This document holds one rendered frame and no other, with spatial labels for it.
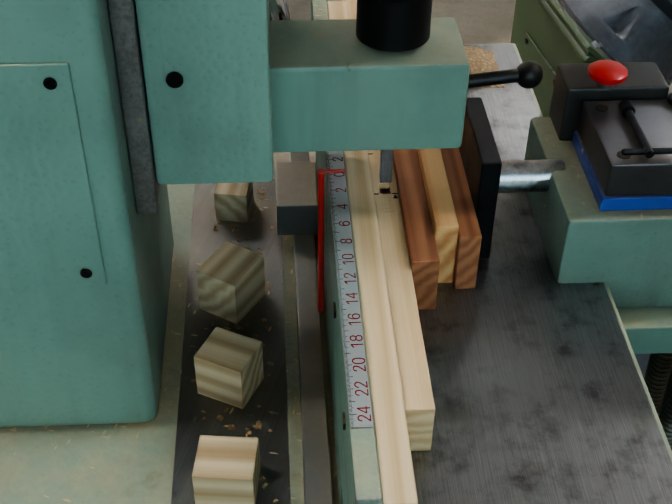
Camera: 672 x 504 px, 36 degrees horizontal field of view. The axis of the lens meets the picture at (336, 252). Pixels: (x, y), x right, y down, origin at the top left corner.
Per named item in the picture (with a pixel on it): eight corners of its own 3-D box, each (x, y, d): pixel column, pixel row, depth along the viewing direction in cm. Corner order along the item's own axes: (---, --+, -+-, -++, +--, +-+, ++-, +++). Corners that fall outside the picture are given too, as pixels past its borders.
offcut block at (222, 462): (260, 467, 78) (258, 437, 76) (255, 510, 75) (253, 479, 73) (203, 465, 78) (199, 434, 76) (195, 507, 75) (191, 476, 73)
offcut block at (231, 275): (237, 325, 90) (234, 286, 87) (199, 309, 91) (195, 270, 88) (266, 293, 93) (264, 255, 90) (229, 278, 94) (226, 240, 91)
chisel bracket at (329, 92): (460, 167, 76) (472, 64, 70) (266, 172, 75) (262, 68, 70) (446, 111, 82) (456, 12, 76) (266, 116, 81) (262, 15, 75)
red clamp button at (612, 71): (631, 88, 79) (633, 76, 78) (591, 88, 79) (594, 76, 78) (620, 67, 81) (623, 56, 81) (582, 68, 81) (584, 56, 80)
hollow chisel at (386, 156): (391, 182, 80) (394, 128, 77) (379, 183, 80) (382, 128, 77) (390, 176, 81) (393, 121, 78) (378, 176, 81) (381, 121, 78)
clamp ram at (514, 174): (566, 256, 81) (585, 161, 75) (470, 259, 80) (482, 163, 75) (542, 187, 88) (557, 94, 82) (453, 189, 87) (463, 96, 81)
